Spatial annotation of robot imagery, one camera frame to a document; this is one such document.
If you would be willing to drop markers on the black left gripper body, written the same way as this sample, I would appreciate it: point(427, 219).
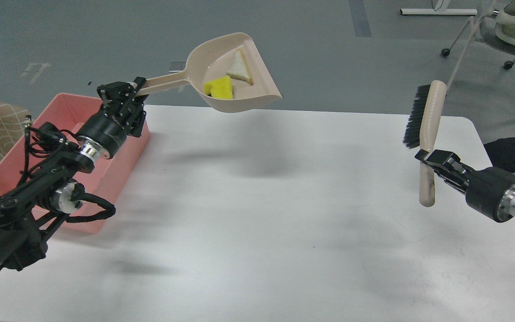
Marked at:
point(111, 130)

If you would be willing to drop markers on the white desk base bar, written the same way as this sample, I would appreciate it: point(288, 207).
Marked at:
point(438, 12)

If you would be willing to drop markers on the yellow green sponge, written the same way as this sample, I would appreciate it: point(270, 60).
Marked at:
point(221, 88)

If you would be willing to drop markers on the rolling office chair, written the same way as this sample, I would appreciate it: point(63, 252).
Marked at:
point(494, 26)

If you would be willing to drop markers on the white bread slice piece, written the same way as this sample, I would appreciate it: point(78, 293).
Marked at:
point(239, 69)

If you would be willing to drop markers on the pink plastic bin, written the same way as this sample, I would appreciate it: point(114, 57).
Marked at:
point(69, 112)

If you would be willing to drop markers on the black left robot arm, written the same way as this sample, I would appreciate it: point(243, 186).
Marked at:
point(47, 195)

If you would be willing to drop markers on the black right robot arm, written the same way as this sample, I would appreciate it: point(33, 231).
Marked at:
point(489, 191)

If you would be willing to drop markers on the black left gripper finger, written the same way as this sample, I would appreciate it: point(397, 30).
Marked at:
point(134, 114)
point(115, 97)

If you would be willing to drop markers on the beige hand brush black bristles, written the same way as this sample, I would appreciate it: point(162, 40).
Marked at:
point(421, 131)

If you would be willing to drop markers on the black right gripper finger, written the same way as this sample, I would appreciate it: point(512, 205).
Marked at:
point(441, 156)
point(453, 175)

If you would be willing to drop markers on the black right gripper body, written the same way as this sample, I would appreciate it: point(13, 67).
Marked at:
point(491, 192)

